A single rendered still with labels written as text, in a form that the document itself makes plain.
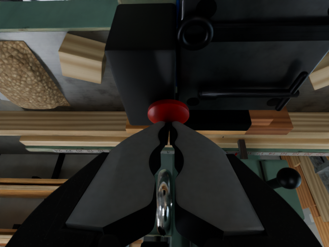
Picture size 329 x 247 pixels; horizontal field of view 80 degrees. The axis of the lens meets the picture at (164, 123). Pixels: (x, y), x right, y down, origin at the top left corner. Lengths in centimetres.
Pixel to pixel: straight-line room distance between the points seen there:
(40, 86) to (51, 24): 9
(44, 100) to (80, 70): 11
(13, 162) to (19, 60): 339
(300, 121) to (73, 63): 34
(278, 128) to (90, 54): 27
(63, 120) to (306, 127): 40
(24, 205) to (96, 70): 311
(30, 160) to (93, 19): 333
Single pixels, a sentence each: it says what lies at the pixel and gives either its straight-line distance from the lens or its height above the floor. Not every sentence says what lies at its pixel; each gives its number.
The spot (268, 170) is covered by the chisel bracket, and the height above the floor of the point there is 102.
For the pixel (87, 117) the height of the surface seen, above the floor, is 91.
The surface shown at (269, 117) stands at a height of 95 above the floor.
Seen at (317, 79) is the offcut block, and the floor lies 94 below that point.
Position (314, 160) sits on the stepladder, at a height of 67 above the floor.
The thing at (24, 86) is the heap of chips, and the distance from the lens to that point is 32.
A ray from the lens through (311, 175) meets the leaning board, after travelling 199.
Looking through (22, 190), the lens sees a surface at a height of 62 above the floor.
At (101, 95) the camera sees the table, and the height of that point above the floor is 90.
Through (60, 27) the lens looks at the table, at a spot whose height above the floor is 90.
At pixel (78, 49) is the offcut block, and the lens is 24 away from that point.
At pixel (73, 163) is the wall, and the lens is 316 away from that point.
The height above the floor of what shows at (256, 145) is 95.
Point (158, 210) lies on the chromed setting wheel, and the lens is 37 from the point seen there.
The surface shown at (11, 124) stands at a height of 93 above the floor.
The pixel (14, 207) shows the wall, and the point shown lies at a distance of 338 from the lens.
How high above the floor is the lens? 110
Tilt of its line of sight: 32 degrees down
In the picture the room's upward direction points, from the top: 178 degrees counter-clockwise
